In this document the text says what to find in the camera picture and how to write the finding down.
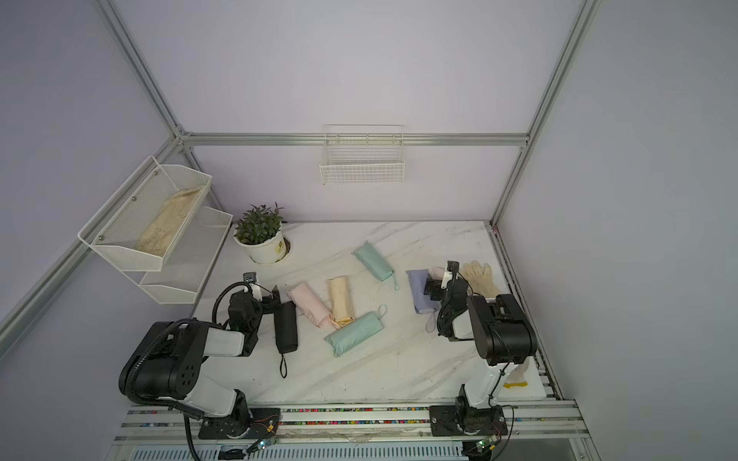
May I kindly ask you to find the black umbrella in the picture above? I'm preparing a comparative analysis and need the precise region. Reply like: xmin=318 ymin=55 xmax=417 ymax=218
xmin=273 ymin=302 xmax=299 ymax=378

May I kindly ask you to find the pink umbrella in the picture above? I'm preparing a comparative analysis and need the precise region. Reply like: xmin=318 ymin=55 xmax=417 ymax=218
xmin=429 ymin=267 xmax=446 ymax=280
xmin=288 ymin=282 xmax=336 ymax=330

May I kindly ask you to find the yellow umbrella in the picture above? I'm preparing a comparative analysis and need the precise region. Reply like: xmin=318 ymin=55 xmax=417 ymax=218
xmin=328 ymin=276 xmax=355 ymax=328

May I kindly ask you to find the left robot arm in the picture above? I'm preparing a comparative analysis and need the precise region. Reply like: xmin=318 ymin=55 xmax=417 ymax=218
xmin=118 ymin=280 xmax=299 ymax=428

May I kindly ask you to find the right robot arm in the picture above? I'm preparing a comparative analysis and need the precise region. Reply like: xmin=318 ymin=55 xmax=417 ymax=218
xmin=423 ymin=260 xmax=538 ymax=434

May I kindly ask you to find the cream work glove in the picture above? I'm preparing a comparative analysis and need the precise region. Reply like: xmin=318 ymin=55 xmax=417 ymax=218
xmin=459 ymin=260 xmax=502 ymax=300

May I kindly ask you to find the purple umbrella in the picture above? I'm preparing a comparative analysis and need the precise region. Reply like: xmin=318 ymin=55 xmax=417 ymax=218
xmin=406 ymin=269 xmax=440 ymax=333

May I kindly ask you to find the potted green plant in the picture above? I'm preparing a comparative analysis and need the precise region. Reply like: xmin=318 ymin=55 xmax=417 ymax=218
xmin=234 ymin=203 xmax=288 ymax=265

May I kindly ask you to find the green umbrella at back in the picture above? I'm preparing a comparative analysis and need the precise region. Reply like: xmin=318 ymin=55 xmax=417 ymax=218
xmin=352 ymin=241 xmax=399 ymax=291

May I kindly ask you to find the green umbrella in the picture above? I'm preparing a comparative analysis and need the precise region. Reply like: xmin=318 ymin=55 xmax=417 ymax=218
xmin=324 ymin=305 xmax=387 ymax=357
xmin=352 ymin=241 xmax=399 ymax=291

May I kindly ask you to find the green umbrella near front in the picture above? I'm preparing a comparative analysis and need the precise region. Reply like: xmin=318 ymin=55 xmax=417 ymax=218
xmin=324 ymin=305 xmax=387 ymax=357

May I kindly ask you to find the white speckled work glove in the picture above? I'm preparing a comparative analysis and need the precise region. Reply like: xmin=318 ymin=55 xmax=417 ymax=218
xmin=504 ymin=357 xmax=530 ymax=389

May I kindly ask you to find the cream glove in shelf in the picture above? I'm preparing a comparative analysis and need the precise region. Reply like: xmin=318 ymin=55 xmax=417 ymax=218
xmin=135 ymin=186 xmax=203 ymax=257

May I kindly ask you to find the white tiered mesh shelf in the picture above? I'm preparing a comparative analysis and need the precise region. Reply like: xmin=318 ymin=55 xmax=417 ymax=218
xmin=78 ymin=157 xmax=233 ymax=305

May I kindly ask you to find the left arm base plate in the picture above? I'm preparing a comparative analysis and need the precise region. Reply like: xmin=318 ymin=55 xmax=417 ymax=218
xmin=198 ymin=407 xmax=282 ymax=440

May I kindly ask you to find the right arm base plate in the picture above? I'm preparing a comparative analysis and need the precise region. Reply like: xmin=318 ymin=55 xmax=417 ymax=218
xmin=429 ymin=405 xmax=509 ymax=437

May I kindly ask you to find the white wire wall basket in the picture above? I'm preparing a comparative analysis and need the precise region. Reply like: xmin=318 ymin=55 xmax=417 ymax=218
xmin=319 ymin=124 xmax=406 ymax=186

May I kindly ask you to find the aluminium rail frame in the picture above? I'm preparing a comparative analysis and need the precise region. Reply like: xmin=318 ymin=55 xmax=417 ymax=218
xmin=103 ymin=396 xmax=601 ymax=461

